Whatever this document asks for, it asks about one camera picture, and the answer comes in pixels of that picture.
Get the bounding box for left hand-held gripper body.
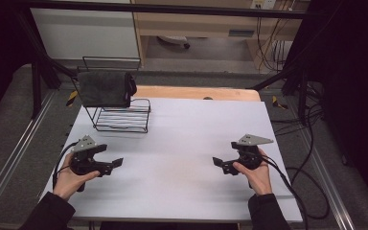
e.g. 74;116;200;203
69;134;104;177

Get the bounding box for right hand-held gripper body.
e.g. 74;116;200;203
236;133;274;171

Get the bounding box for black wire rack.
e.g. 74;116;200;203
71;56;151;134

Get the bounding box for dark grey towel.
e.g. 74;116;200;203
77;70;138;108

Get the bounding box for person's right hand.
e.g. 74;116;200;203
233;149;273;196

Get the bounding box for person's left hand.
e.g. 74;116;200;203
52;152;101;201

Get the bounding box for yellow black tape strip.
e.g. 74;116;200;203
65;90;79;107
271;95;289;110

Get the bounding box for wooden table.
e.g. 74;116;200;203
133;84;262;103

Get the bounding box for black metal stand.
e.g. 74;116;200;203
250;63;311;126
15;12;78;120

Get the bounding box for white cabinet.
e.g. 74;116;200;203
30;8;140;60

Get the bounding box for white chair base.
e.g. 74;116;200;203
156;34;192;50

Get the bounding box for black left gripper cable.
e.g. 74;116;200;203
52;142;79;190

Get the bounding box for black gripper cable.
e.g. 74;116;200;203
52;142;79;190
262;155;310;230

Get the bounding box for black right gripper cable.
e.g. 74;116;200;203
262;155;310;230

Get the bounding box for black floor cable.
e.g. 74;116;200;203
267;102;332;221

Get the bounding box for hanging black cables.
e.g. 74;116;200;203
256;15;289;72

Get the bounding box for white wall socket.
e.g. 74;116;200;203
250;0;277;11

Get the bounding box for black metal frame bar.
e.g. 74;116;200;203
18;0;309;20

